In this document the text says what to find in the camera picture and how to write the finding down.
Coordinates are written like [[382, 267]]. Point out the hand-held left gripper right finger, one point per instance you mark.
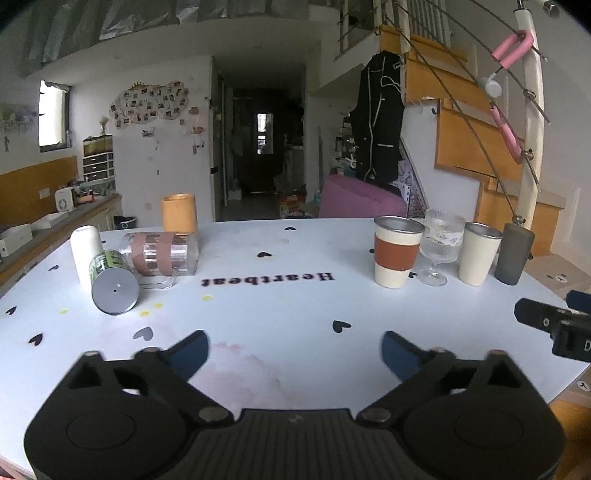
[[400, 357]]

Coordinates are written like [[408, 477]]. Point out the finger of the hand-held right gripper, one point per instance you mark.
[[535, 313], [579, 301]]

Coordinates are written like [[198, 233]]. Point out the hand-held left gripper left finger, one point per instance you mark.
[[191, 354]]

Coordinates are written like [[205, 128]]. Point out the glass mug with brown bands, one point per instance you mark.
[[161, 256]]

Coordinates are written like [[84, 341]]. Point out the metal cup with green label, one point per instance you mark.
[[113, 286]]

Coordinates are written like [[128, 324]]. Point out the grey cup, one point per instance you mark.
[[513, 256]]

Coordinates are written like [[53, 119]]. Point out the cream cup with metal rim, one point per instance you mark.
[[478, 256]]

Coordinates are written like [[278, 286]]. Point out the white cup with brown sleeve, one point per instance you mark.
[[396, 256]]

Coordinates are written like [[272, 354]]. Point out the orange cup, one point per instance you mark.
[[179, 213]]

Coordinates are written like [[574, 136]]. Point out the tall white cup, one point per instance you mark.
[[85, 254]]

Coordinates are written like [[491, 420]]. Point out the ribbed glass goblet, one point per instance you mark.
[[441, 244]]

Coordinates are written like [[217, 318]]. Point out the black basket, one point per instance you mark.
[[124, 222]]

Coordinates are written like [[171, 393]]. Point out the pink sofa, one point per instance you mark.
[[355, 198]]

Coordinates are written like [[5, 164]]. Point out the pile of boxes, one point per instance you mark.
[[295, 205]]

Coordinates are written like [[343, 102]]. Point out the side counter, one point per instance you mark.
[[51, 230]]

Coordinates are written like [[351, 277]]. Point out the wooden staircase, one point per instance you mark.
[[461, 138]]

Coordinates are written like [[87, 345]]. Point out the pink and white hanging tool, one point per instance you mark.
[[505, 115]]

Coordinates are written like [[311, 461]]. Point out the small white appliance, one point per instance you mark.
[[64, 199]]

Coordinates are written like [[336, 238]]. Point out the white box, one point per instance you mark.
[[14, 239]]

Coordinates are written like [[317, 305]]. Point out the small drawer organiser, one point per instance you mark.
[[98, 159]]

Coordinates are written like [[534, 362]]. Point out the black coat with white trim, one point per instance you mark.
[[376, 115]]

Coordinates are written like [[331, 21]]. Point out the window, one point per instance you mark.
[[51, 117]]

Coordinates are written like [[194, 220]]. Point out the white railing post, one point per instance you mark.
[[533, 115]]

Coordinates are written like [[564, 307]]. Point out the wall photo collage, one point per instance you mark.
[[147, 104]]

